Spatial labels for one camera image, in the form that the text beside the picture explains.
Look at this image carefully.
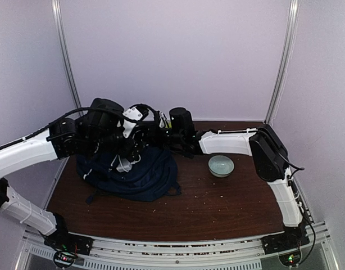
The aluminium corner post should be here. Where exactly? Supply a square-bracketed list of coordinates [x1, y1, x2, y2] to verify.
[51, 0, 81, 108]
[265, 0, 300, 125]

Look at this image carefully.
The right aluminium corner post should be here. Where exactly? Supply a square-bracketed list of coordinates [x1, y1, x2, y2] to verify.
[265, 0, 300, 125]

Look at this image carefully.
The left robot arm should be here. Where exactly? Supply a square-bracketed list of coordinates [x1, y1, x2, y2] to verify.
[0, 98, 148, 254]

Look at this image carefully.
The left aluminium corner post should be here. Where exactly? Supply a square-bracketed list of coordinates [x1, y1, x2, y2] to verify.
[51, 0, 81, 108]

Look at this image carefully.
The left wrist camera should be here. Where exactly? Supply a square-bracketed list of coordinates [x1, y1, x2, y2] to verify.
[122, 105, 148, 138]

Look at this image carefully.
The aluminium front rail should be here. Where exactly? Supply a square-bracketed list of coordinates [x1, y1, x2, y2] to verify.
[15, 220, 339, 270]

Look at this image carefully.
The white charger with cable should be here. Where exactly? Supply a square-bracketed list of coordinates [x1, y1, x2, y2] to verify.
[110, 155, 141, 173]

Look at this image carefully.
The navy blue student backpack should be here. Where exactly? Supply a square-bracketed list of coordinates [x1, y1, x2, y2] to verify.
[76, 146, 181, 205]

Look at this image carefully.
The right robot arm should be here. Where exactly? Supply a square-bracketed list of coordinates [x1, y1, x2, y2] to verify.
[143, 107, 310, 254]

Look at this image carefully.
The pale blue ceramic bowl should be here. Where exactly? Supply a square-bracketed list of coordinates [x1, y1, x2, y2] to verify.
[208, 155, 235, 178]

